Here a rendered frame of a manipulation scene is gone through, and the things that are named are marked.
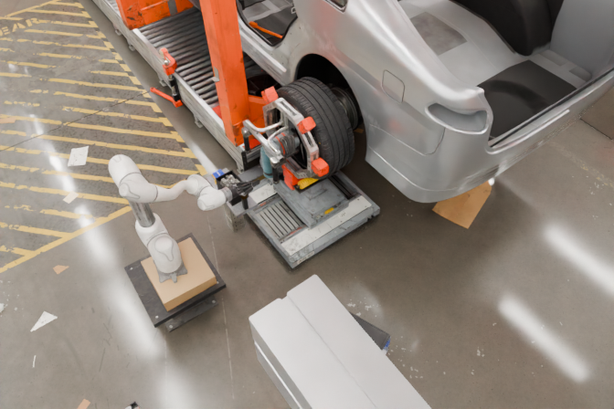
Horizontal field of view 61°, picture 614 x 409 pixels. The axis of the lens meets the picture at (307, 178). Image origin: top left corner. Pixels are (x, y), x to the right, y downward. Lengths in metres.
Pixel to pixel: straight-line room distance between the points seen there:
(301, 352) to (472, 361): 3.19
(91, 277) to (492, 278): 2.86
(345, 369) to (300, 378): 0.04
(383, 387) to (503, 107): 3.47
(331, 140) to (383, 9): 0.84
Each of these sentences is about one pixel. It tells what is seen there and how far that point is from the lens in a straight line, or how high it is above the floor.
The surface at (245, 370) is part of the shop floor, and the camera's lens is 3.55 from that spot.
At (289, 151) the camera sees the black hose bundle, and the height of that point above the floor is 0.99.
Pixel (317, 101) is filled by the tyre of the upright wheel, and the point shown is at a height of 1.16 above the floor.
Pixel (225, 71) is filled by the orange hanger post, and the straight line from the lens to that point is 3.49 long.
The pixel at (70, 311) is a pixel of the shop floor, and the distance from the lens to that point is 4.06.
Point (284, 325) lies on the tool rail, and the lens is 0.51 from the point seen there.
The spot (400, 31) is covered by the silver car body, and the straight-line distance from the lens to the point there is 2.87.
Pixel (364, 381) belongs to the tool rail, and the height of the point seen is 2.82.
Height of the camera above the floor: 3.28
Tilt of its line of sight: 49 degrees down
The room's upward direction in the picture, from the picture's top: 2 degrees counter-clockwise
